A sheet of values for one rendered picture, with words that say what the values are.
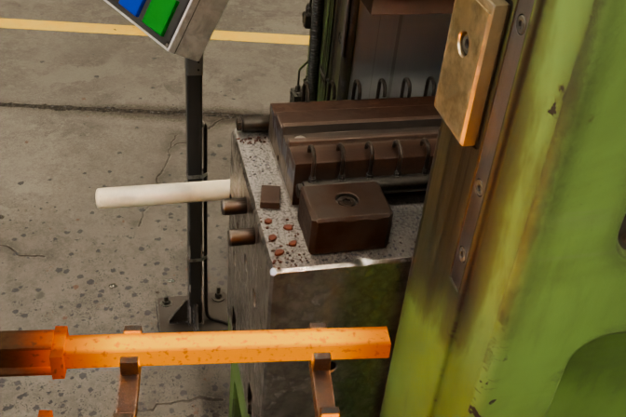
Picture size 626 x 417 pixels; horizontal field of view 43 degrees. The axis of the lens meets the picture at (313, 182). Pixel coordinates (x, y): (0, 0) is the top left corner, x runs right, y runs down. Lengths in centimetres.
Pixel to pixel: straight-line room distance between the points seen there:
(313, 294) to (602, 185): 49
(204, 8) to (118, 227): 123
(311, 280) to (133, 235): 152
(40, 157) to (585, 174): 241
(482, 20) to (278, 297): 51
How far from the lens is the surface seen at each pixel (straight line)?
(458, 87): 90
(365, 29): 139
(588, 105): 75
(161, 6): 158
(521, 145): 84
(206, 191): 171
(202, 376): 217
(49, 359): 90
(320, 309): 117
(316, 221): 109
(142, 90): 337
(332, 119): 129
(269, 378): 126
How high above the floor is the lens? 166
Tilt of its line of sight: 36 degrees down
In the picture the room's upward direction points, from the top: 6 degrees clockwise
